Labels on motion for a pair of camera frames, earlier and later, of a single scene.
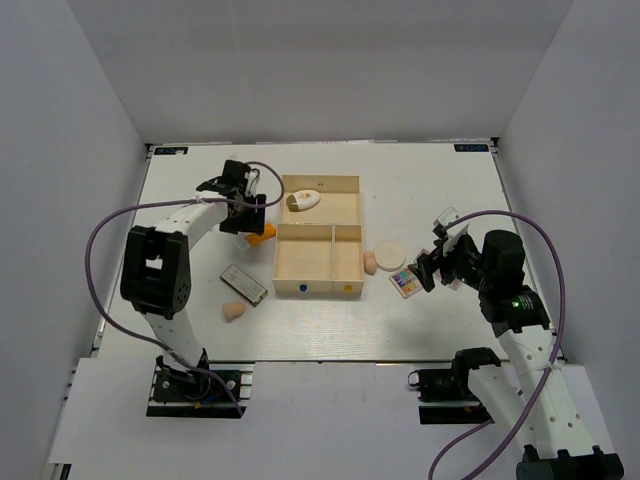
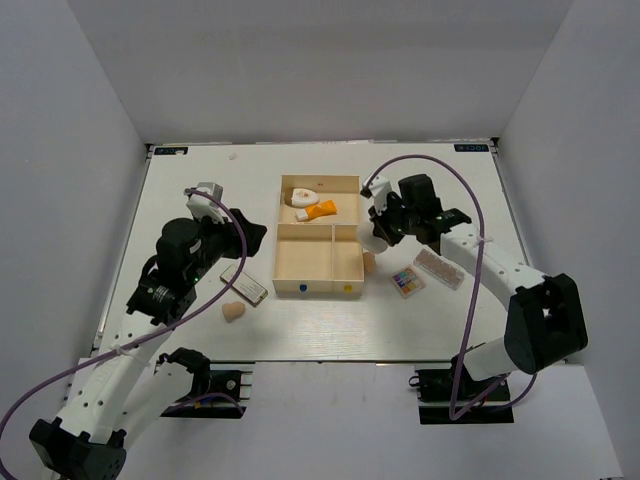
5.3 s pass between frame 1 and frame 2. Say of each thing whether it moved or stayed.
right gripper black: moved
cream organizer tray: stayed
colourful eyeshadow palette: stayed
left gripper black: moved
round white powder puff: moved
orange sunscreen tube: moved
